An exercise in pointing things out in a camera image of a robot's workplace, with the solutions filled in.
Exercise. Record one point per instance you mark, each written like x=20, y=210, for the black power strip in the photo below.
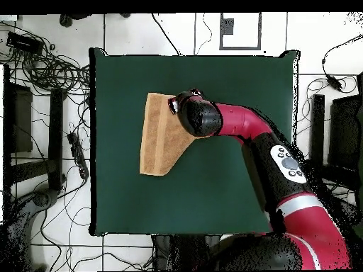
x=78, y=155

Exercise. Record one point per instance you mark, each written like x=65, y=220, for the dark stand foot with knob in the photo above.
x=41, y=199

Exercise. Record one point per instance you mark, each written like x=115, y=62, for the grey square floor frame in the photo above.
x=221, y=39

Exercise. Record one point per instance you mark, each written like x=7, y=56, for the dark grey square plate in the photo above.
x=227, y=27

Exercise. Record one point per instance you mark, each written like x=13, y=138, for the tan terry towel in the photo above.
x=158, y=141

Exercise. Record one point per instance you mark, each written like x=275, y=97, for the dark flat panel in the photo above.
x=346, y=127
x=21, y=119

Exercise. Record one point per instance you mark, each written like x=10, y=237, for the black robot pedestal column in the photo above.
x=181, y=252

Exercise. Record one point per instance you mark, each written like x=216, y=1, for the black electronics box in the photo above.
x=24, y=42

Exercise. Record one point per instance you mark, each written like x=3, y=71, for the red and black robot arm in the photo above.
x=241, y=121

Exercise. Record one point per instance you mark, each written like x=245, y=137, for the dark green table cloth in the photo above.
x=127, y=204

